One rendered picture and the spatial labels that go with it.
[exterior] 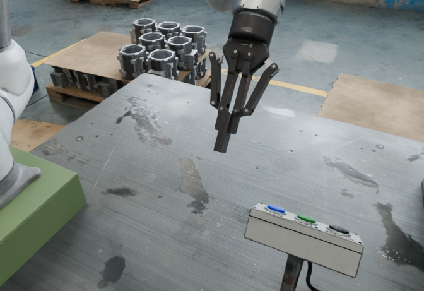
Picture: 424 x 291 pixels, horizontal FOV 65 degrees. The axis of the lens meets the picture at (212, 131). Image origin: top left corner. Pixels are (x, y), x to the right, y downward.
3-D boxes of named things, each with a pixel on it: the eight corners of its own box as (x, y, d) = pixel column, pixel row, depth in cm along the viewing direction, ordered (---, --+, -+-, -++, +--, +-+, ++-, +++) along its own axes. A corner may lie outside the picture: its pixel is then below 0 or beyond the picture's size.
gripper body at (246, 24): (226, 9, 56) (212, 62, 56) (274, 15, 54) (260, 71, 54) (236, 26, 63) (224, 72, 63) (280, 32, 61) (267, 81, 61)
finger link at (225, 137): (231, 114, 60) (235, 115, 60) (222, 152, 60) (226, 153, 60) (227, 112, 57) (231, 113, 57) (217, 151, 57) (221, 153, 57)
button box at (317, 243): (351, 264, 54) (360, 233, 54) (356, 279, 47) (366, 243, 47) (251, 228, 59) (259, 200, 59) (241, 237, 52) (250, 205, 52)
